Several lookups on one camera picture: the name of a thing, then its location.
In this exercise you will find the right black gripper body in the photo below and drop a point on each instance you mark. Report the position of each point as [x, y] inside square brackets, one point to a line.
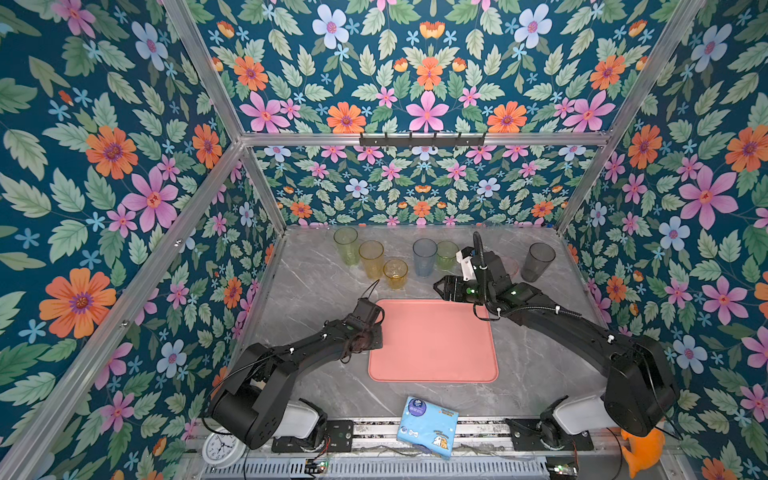
[468, 291]

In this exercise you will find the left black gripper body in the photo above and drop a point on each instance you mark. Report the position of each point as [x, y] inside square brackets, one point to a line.
[373, 337]

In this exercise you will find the pink plastic tray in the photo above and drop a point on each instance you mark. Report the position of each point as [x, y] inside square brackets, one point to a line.
[433, 341]

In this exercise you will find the blue tall glass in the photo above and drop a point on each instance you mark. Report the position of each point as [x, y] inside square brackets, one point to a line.
[424, 252]

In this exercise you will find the yellow tall glass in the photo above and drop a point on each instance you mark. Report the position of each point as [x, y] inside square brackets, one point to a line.
[371, 253]

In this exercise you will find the light green tall glass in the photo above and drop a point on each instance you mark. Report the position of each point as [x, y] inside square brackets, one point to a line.
[345, 240]

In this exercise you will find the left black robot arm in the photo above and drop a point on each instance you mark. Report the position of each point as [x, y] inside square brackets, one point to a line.
[252, 400]

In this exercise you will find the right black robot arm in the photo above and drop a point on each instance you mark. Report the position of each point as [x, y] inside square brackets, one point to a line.
[640, 385]

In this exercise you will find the short pink glass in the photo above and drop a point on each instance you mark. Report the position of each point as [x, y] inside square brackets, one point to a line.
[511, 266]

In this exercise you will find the short green glass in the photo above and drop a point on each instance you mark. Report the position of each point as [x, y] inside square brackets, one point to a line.
[446, 255]

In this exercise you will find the grey smoke tall glass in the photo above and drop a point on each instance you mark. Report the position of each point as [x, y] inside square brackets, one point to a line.
[539, 257]

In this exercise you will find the short amber glass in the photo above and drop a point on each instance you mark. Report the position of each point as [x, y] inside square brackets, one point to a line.
[395, 271]

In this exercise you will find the blue tissue pack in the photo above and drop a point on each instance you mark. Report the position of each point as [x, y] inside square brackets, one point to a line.
[428, 427]

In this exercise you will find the white vent grille strip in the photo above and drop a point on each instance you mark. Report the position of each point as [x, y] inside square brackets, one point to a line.
[382, 468]

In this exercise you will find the white alarm clock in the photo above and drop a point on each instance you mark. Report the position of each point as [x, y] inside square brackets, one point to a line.
[222, 450]

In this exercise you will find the orange shark plush toy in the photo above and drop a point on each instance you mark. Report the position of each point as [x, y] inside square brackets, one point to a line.
[643, 452]

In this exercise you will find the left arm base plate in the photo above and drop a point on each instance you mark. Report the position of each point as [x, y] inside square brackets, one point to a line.
[328, 436]

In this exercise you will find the black hook rail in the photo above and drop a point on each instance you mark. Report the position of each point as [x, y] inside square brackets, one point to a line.
[409, 140]

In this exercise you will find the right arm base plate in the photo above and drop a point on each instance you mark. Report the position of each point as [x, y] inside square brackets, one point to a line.
[533, 434]

